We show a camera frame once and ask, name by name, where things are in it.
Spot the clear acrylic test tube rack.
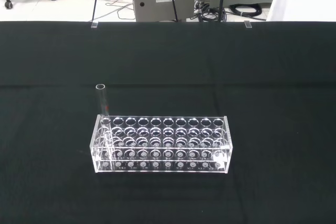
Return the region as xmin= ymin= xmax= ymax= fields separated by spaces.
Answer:
xmin=90 ymin=114 xmax=232 ymax=175

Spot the black bench cloth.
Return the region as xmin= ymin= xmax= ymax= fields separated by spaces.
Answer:
xmin=0 ymin=20 xmax=336 ymax=224

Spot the grey metal cabinet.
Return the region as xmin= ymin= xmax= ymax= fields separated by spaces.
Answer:
xmin=132 ymin=0 xmax=196 ymax=23

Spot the black cable bundle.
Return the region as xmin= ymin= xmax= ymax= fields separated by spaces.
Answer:
xmin=194 ymin=0 xmax=228 ymax=23

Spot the coiled black floor cable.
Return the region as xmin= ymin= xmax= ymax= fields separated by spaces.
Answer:
xmin=229 ymin=3 xmax=267 ymax=22

